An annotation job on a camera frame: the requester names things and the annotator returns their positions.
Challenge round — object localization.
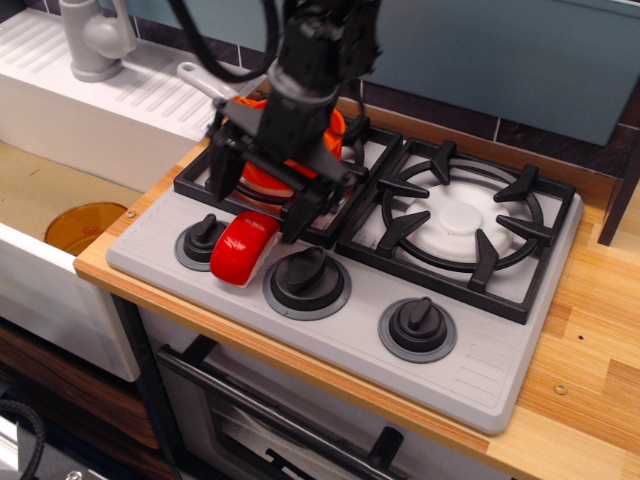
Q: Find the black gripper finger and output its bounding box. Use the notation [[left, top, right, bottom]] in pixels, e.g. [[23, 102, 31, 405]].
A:
[[281, 182, 345, 244], [208, 143, 246, 202]]

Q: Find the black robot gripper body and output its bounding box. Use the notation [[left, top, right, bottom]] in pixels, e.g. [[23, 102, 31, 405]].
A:
[[212, 74, 355, 192]]

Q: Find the orange pot with grey handle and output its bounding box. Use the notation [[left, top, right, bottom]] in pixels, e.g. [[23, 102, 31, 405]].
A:
[[177, 62, 346, 198]]

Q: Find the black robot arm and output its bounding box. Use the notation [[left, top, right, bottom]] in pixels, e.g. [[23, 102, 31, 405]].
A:
[[208, 1, 381, 244]]

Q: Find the black left burner grate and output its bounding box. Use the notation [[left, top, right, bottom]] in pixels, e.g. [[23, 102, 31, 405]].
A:
[[174, 126, 402, 248]]

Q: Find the black burner grate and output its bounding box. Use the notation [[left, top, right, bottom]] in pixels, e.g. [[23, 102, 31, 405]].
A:
[[337, 139, 582, 324], [174, 126, 402, 248]]

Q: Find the red and white toy sushi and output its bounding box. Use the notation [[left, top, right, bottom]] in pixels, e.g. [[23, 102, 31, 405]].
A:
[[209, 211, 280, 287]]

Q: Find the black middle stove knob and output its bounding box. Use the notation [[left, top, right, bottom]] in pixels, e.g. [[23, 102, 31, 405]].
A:
[[263, 247, 352, 321]]

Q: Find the black stove knob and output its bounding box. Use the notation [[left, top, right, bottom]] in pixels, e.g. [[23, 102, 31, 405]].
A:
[[263, 247, 352, 321], [174, 213, 228, 272], [378, 297, 457, 364]]

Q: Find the black left stove knob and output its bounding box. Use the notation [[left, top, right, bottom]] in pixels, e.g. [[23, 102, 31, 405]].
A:
[[174, 213, 228, 272]]

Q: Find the grey toy stove top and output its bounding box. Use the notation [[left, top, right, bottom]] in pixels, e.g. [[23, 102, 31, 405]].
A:
[[106, 159, 580, 434]]

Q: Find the white toy sink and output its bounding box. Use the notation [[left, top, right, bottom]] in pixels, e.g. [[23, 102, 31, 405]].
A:
[[1, 8, 213, 382]]

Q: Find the black right stove knob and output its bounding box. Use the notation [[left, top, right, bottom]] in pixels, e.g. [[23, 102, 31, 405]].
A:
[[378, 297, 457, 364]]

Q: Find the orange sink drain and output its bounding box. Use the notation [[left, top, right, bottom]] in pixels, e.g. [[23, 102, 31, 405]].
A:
[[44, 202, 127, 256]]

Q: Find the grey toy faucet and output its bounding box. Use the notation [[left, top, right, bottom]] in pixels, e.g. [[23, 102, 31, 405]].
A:
[[59, 0, 137, 83]]

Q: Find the black right burner grate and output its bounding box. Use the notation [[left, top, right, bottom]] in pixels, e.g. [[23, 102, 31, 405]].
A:
[[337, 139, 582, 324]]

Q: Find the white oven door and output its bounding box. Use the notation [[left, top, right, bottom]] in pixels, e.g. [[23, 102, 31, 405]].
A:
[[140, 310, 504, 479]]

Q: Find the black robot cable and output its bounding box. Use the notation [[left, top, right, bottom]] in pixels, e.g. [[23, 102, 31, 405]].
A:
[[167, 0, 281, 84]]

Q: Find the black oven door handle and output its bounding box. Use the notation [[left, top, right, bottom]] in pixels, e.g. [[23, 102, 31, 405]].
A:
[[157, 336, 404, 479]]

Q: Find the black braided cable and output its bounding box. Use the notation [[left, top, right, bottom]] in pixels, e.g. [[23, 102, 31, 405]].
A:
[[0, 398, 47, 480]]

